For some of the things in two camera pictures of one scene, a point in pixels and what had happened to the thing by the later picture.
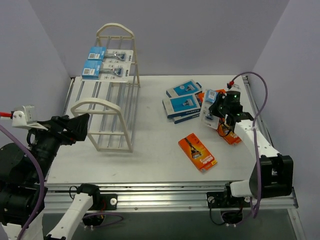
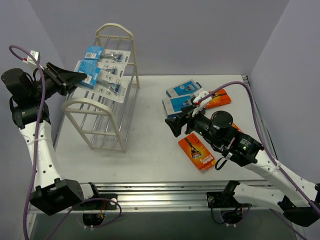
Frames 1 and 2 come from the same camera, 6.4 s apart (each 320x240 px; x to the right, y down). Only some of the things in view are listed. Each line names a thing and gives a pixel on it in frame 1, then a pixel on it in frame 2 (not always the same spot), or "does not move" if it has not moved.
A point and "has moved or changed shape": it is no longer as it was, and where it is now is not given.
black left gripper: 63,127 -> 56,78
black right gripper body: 217,107 -> 185,121
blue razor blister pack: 209,120 has moved or changed shape
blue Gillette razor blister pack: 109,55 does not move
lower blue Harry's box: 182,108 does not move
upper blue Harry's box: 187,87 does not move
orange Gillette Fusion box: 197,152 does not move
